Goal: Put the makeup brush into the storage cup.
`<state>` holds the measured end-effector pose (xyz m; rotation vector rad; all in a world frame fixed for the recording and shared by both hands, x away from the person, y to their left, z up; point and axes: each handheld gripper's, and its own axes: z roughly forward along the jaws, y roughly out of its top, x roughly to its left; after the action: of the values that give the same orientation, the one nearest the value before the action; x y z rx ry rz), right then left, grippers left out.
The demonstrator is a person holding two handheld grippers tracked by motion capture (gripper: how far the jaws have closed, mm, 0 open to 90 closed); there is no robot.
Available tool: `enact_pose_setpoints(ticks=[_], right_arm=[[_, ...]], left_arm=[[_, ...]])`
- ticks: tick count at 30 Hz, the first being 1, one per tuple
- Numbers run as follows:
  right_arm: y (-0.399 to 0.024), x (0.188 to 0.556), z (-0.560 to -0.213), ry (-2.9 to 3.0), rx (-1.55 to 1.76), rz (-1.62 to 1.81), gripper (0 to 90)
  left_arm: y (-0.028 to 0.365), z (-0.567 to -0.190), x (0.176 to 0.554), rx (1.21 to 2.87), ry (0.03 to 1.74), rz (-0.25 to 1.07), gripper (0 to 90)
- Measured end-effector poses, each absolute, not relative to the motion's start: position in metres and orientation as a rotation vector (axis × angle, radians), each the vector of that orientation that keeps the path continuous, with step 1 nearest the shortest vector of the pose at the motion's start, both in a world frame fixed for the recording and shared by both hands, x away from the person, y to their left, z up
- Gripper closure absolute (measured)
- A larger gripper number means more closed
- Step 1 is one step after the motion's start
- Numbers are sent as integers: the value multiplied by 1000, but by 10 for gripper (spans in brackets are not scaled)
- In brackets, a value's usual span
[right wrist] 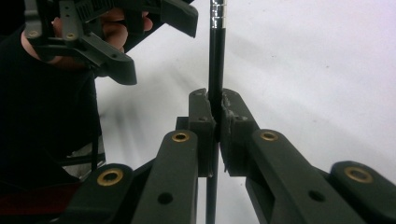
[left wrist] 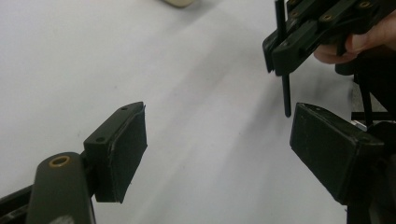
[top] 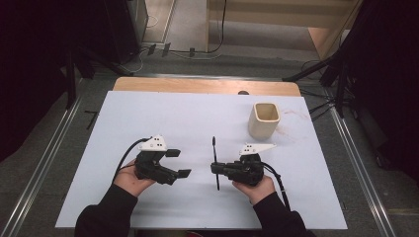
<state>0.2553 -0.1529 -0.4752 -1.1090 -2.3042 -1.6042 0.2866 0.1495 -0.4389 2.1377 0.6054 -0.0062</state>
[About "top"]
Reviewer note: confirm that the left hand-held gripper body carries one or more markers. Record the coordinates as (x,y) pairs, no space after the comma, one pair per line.
(150,164)

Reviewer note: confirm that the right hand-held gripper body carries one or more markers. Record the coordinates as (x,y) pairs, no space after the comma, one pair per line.
(248,169)

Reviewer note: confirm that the thin black brush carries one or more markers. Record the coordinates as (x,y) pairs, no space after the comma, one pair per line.
(215,154)

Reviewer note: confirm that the beige square cup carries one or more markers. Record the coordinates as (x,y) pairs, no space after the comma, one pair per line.
(262,126)

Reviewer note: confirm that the person's right hand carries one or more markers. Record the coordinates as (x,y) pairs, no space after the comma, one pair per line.
(258,191)

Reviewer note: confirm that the person's left hand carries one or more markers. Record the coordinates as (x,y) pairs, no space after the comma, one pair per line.
(128,181)

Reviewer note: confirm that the white board sheet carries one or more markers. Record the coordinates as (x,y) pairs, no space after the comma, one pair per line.
(197,115)

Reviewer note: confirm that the wooden table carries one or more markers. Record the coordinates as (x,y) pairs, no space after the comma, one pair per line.
(197,85)

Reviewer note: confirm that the black power plug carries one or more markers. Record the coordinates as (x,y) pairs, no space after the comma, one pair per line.
(151,49)

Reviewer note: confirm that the black metal stand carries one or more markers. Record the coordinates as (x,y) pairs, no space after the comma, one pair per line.
(70,82)

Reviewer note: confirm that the black tripod stand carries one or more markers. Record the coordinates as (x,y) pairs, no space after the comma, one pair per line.
(341,85)

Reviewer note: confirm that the black cabinet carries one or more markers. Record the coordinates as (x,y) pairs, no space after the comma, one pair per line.
(125,29)

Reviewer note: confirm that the dark curtain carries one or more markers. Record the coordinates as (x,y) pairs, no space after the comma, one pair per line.
(33,65)
(392,82)

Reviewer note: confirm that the light wooden furniture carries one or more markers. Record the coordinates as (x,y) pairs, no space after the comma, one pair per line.
(280,13)

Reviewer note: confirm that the metal floor rail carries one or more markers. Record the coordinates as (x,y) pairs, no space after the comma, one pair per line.
(39,174)
(362,174)

